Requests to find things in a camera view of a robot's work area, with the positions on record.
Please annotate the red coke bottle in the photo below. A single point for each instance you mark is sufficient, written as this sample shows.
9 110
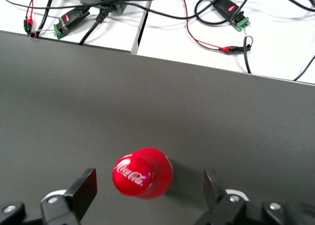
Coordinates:
142 175

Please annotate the black adapter green terminal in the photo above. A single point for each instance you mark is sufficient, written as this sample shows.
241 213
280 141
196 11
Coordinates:
71 17
227 8

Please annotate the dark grey table mat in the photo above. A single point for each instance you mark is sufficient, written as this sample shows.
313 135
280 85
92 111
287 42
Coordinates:
157 111

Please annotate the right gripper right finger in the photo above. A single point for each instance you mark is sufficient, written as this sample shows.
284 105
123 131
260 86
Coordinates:
214 193

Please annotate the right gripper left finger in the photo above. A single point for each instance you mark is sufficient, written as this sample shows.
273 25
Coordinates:
81 193

